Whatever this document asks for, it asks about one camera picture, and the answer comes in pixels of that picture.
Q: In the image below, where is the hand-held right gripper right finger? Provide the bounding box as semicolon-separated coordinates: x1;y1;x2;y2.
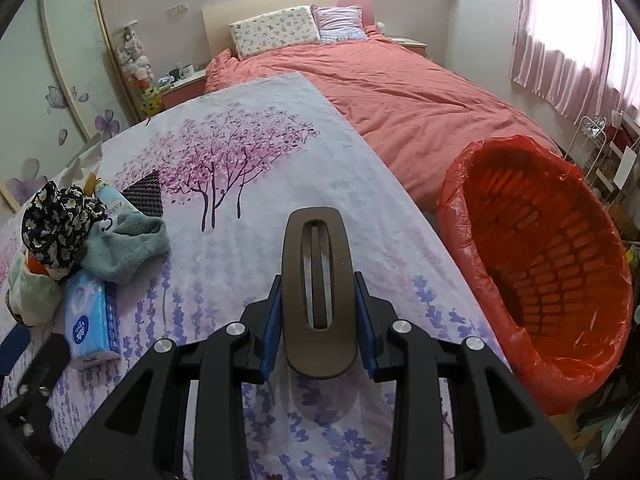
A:
352;271;584;480

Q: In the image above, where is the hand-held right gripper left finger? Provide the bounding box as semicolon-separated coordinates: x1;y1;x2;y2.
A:
54;274;286;480

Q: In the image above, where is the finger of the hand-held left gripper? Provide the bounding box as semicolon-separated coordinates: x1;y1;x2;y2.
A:
0;325;71;461

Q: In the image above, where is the brown plastic hair clip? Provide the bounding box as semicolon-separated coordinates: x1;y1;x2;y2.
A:
281;206;360;380

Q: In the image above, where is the floral hand cream tube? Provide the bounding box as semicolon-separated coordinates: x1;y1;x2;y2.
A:
92;180;136;223

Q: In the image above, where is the basket with red bag liner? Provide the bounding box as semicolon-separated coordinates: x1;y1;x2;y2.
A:
436;135;635;417

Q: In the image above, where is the blue tissue pack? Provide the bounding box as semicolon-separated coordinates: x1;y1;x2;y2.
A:
64;275;121;372

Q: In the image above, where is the light green cloth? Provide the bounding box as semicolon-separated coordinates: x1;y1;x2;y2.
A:
7;252;63;326

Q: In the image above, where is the black floral scrunchie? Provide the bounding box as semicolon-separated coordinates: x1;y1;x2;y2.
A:
21;182;108;270

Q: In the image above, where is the green towel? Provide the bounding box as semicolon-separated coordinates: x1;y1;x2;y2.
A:
82;212;170;286

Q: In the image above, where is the black checkered mat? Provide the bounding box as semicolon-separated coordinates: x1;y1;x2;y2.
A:
121;170;165;218

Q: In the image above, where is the pink duvet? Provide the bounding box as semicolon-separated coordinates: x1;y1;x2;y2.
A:
204;30;563;211

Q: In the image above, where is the pink nightstand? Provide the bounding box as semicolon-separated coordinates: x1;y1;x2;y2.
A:
160;70;208;111

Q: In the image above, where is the yellow plush toy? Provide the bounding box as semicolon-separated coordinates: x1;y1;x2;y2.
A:
141;85;163;113

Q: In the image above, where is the wardrobe with purple flowers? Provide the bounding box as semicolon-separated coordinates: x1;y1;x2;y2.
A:
0;0;141;206

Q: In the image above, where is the wooden bedside table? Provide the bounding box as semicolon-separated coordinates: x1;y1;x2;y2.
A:
387;36;428;58

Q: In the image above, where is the floral white pillow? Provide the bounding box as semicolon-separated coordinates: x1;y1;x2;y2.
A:
229;6;322;60

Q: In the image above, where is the column of plush toys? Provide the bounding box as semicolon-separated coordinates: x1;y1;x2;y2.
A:
117;27;153;91

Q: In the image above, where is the pink ruffled pillow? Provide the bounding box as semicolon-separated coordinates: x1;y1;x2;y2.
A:
311;4;367;43

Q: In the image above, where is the beige and pink headboard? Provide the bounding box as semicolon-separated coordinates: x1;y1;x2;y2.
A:
201;0;373;58

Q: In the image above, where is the pink curtain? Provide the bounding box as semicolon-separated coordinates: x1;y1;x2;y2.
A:
510;0;640;121

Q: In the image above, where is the white wire rack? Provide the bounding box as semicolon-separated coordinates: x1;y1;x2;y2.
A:
565;115;640;201

